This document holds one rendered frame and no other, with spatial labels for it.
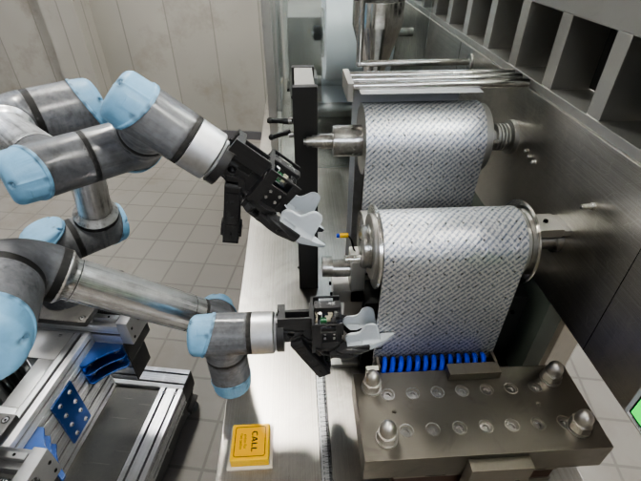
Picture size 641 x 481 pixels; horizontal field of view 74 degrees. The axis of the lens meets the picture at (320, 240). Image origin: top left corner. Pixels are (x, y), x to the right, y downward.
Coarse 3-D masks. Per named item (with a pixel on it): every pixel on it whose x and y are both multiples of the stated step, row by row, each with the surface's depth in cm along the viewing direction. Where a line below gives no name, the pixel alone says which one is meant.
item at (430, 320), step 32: (448, 288) 72; (480, 288) 72; (512, 288) 73; (384, 320) 76; (416, 320) 76; (448, 320) 77; (480, 320) 77; (384, 352) 81; (416, 352) 82; (448, 352) 82
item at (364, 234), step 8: (368, 224) 73; (360, 232) 73; (368, 232) 71; (360, 240) 75; (368, 240) 70; (360, 248) 74; (368, 248) 70; (368, 256) 70; (360, 264) 75; (368, 264) 72
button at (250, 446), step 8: (256, 424) 82; (264, 424) 82; (240, 432) 81; (248, 432) 81; (256, 432) 81; (264, 432) 81; (232, 440) 80; (240, 440) 80; (248, 440) 80; (256, 440) 80; (264, 440) 80; (232, 448) 78; (240, 448) 78; (248, 448) 78; (256, 448) 78; (264, 448) 78; (232, 456) 77; (240, 456) 77; (248, 456) 77; (256, 456) 77; (264, 456) 77; (232, 464) 77; (240, 464) 77; (248, 464) 78; (256, 464) 78; (264, 464) 78
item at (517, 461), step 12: (516, 456) 68; (528, 456) 68; (468, 468) 67; (480, 468) 66; (492, 468) 66; (504, 468) 66; (516, 468) 66; (528, 468) 66; (468, 480) 68; (480, 480) 68; (492, 480) 68; (504, 480) 68; (516, 480) 68
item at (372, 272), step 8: (368, 216) 73; (528, 224) 70; (376, 232) 68; (528, 232) 69; (376, 240) 68; (376, 248) 68; (376, 256) 68; (528, 256) 70; (376, 264) 69; (368, 272) 75; (376, 272) 70
